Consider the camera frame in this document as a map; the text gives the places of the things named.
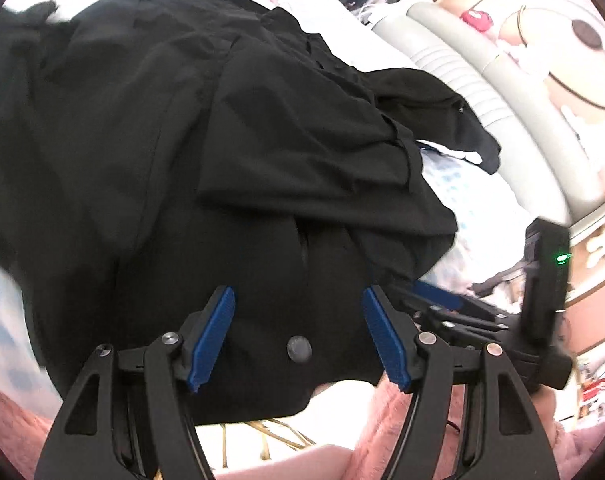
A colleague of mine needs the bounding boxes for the black pants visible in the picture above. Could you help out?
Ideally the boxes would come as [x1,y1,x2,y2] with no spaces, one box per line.
[0,0,458,428]

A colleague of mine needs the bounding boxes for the white gold-lined cloth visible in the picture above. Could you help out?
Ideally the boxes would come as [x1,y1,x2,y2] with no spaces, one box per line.
[197,410,363,466]

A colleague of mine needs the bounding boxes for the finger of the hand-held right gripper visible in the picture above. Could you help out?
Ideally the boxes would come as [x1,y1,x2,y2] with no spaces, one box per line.
[390,280,513,323]
[413,305,521,350]

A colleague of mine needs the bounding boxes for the black snap garment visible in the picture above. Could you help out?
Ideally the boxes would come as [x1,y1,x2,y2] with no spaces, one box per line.
[370,67,502,173]

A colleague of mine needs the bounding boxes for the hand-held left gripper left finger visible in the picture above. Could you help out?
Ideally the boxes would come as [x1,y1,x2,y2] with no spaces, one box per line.
[35,285,236,480]

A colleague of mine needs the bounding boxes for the red plush toy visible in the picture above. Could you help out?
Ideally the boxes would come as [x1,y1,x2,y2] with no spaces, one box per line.
[460,9,496,34]

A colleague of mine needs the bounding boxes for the black belt-loop garment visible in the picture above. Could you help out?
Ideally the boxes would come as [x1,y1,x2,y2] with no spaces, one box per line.
[197,10,458,281]

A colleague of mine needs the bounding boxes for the pink fluffy cloth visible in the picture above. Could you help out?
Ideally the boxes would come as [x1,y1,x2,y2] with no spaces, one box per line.
[0,375,583,480]

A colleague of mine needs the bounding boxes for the round ring wall lamp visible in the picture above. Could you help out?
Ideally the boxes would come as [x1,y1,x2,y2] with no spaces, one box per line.
[515,2,605,111]

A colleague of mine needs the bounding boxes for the printed blanket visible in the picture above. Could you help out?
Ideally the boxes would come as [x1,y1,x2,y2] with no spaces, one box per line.
[0,0,573,406]

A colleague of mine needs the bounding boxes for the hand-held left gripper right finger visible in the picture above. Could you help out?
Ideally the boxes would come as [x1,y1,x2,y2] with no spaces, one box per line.
[361,285,558,480]

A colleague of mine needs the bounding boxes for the grey padded bed frame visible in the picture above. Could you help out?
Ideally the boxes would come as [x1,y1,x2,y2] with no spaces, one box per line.
[373,0,605,241]

